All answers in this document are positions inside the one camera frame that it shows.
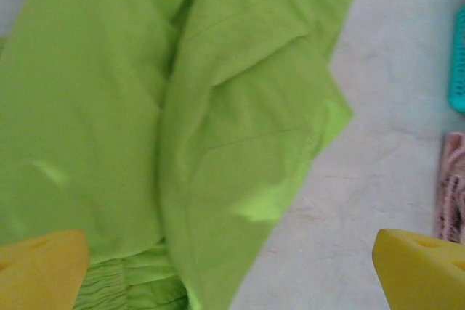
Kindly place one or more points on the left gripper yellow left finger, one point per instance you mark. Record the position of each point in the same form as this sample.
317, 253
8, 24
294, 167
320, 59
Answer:
40, 270

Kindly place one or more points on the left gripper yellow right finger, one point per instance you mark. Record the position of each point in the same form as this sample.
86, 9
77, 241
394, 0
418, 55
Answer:
421, 273

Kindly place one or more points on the pink shorts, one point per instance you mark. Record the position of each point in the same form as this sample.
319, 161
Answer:
452, 179

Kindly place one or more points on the lime green shorts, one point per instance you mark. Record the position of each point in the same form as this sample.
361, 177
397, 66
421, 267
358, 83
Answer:
109, 106

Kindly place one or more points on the teal plastic basket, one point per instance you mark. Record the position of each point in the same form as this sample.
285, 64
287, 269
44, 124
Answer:
458, 63

